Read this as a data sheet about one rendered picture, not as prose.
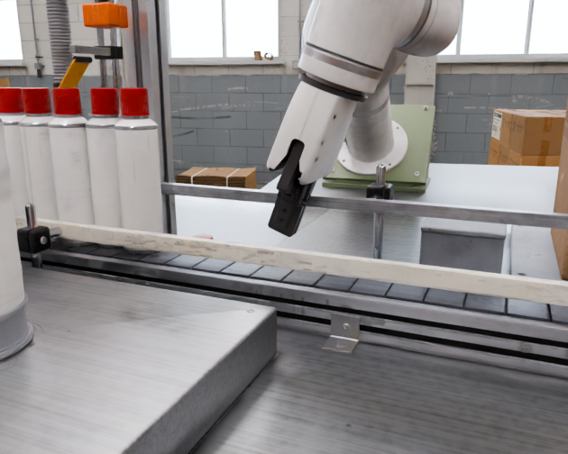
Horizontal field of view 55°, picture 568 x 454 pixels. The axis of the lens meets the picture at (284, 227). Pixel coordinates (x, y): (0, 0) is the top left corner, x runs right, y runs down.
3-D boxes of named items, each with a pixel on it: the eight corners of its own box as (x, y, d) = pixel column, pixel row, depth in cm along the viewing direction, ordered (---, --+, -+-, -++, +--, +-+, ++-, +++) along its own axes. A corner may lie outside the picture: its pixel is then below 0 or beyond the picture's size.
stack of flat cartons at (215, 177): (176, 211, 484) (174, 175, 476) (193, 198, 536) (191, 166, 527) (247, 213, 476) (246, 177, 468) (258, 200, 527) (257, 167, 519)
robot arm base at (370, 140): (328, 173, 142) (316, 126, 127) (343, 117, 151) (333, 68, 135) (401, 178, 136) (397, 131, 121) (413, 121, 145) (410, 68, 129)
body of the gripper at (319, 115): (320, 65, 62) (288, 156, 66) (287, 62, 53) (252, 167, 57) (380, 88, 60) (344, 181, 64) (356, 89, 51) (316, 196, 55)
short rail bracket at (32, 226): (22, 298, 68) (10, 204, 65) (41, 290, 70) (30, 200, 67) (41, 302, 67) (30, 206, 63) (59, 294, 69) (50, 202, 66)
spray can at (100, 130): (87, 244, 73) (73, 87, 68) (120, 236, 77) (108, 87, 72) (111, 251, 70) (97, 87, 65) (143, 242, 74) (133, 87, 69)
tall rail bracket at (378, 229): (352, 304, 66) (357, 169, 62) (367, 285, 72) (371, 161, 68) (378, 309, 64) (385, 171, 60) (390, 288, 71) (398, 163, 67)
